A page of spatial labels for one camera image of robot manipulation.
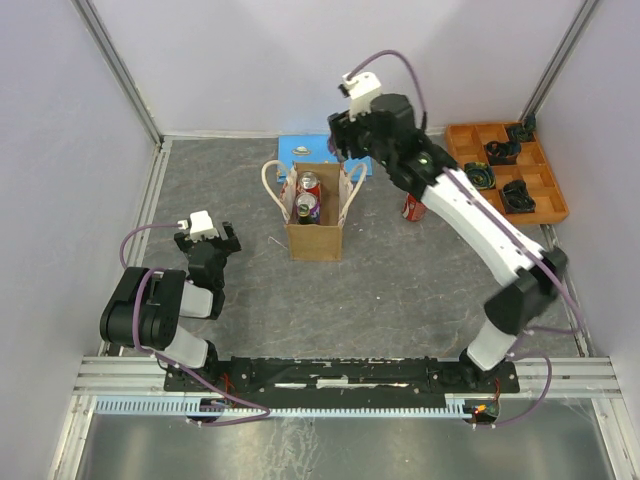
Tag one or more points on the orange compartment tray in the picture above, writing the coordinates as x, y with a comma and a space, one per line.
466, 143

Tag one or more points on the blue yellow rolled sock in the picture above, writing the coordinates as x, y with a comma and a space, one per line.
480, 175

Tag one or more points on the black rolled sock upper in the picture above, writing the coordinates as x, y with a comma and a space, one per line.
502, 153

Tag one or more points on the black rolled sock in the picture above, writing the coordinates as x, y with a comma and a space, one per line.
502, 153
516, 199

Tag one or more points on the aluminium frame rail front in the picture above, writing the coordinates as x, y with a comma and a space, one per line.
571, 377

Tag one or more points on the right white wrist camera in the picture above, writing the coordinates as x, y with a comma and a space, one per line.
361, 90

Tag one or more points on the red cola can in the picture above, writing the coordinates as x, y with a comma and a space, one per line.
413, 210
309, 182

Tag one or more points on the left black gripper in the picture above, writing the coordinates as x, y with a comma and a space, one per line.
228, 245

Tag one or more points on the black rolled sock lower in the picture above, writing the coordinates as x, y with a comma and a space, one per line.
516, 199

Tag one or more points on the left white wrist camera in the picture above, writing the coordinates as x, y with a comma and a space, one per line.
198, 226

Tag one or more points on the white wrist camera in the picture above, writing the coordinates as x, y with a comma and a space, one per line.
361, 90
198, 226

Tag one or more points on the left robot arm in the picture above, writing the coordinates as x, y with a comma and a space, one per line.
144, 309

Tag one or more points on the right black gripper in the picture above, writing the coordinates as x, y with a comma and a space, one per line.
343, 128

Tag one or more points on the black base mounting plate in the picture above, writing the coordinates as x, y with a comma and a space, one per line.
333, 384

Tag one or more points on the green topped dark can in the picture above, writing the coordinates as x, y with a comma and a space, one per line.
307, 209

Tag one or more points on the teal rolled sock corner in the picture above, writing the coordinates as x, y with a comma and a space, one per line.
524, 131

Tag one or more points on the burlap canvas bag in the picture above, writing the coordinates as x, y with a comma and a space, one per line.
322, 241

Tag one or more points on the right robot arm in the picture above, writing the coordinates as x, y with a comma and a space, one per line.
529, 275

